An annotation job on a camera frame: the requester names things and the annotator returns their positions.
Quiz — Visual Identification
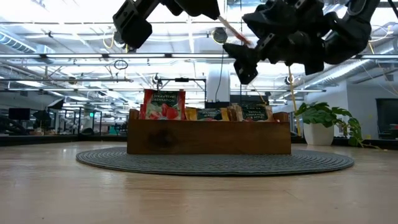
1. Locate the green plant in white pot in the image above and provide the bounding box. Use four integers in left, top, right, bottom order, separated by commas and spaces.
294, 101, 364, 147

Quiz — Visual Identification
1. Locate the thin black hanging cable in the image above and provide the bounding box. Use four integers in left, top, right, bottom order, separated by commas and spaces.
239, 0, 244, 44

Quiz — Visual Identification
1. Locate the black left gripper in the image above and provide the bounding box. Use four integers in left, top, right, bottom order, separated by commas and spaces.
112, 0, 221, 50

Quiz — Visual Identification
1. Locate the silver ventilation duct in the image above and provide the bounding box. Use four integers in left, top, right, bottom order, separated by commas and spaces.
304, 60, 380, 90

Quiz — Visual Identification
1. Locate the black background rig frame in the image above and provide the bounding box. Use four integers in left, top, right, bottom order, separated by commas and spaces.
156, 77, 207, 108

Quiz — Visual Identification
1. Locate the wooden three-compartment tea box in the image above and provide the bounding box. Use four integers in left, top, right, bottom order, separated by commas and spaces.
126, 108, 292, 156

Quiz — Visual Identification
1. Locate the large black monitor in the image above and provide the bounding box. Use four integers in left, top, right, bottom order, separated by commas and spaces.
229, 95, 270, 106

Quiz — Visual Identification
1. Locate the yellow hanging strap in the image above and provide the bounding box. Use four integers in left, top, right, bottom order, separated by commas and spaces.
287, 65, 302, 137

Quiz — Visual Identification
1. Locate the white square column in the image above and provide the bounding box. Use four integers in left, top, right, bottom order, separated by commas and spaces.
206, 63, 231, 103

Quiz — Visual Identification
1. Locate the black table edge frame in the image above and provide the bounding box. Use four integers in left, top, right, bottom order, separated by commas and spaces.
0, 135, 398, 150

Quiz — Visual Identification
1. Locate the black hanging cable loop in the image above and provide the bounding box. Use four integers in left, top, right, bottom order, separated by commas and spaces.
113, 59, 129, 72

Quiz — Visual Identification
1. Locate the brown vanilla tea packet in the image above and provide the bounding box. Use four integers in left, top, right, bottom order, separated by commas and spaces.
228, 104, 244, 122
241, 103, 275, 123

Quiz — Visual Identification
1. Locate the black cabinet box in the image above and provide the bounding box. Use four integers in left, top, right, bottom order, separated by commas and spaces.
204, 101, 231, 110

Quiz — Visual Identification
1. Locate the black ceiling cable reel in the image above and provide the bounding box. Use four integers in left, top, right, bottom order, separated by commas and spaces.
212, 27, 229, 45

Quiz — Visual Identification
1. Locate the grey round woven placemat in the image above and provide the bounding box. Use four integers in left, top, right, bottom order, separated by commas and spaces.
75, 146, 355, 177

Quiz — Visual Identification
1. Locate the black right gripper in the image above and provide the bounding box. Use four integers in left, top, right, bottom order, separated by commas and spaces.
223, 0, 326, 86

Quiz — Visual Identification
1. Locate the black desk monitor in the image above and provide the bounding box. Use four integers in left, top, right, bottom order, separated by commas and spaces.
8, 107, 31, 121

